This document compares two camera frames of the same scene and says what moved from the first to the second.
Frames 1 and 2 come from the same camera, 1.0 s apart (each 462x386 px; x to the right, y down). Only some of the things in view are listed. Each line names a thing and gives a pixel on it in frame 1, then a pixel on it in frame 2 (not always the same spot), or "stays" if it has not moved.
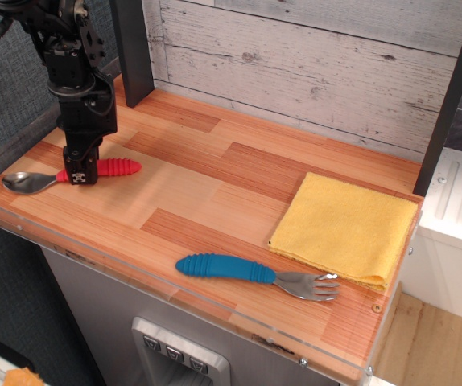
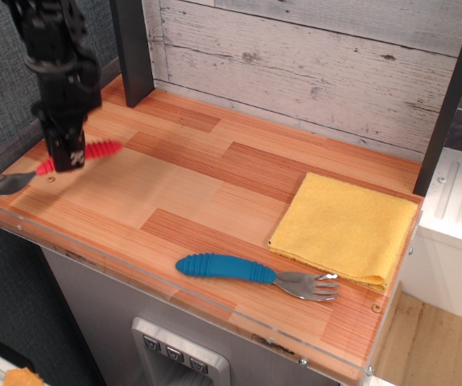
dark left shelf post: [133, 49] stays
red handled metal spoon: [23, 182] → [6, 184]
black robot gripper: [88, 112] → [70, 92]
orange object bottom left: [22, 376] stays
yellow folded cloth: [344, 231] stays
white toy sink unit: [452, 239] stays
